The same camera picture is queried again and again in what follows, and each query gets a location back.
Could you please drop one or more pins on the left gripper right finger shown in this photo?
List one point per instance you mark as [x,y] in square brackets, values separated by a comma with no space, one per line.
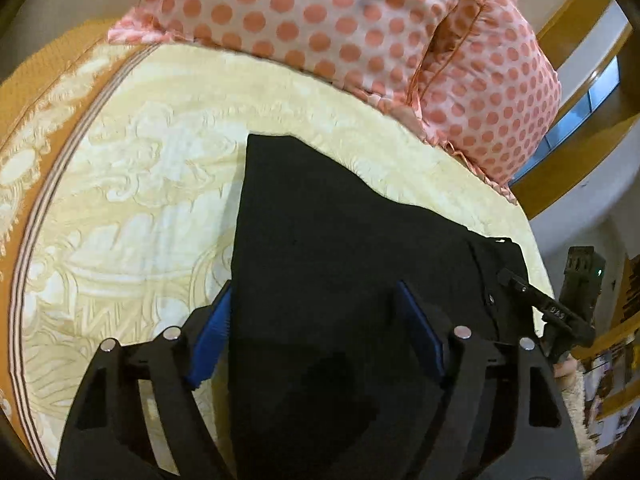
[501,415]

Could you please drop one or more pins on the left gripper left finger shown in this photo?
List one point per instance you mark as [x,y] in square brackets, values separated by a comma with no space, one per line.
[105,436]

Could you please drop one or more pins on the black pants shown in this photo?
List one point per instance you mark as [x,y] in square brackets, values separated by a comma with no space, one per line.
[323,381]

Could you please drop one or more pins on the beige fuzzy sleeve forearm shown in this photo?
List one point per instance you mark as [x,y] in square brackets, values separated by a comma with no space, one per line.
[571,385]

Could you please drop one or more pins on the person's right hand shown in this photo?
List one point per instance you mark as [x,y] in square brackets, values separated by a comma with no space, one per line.
[565,367]

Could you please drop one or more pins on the blue glass window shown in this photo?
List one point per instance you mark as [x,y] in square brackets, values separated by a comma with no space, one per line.
[597,93]

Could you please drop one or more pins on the right polka dot pillow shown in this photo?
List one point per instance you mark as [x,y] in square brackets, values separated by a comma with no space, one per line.
[487,94]

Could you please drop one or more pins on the polka dot pillow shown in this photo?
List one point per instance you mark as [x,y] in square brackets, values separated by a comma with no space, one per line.
[369,47]
[487,94]

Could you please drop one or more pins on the cream patterned bedspread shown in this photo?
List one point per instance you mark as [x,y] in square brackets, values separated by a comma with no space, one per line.
[121,170]

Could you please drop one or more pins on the left polka dot pillow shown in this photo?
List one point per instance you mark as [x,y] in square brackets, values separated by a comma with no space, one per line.
[369,47]

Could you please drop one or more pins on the wooden headboard frame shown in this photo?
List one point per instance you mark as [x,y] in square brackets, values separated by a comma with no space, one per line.
[596,52]

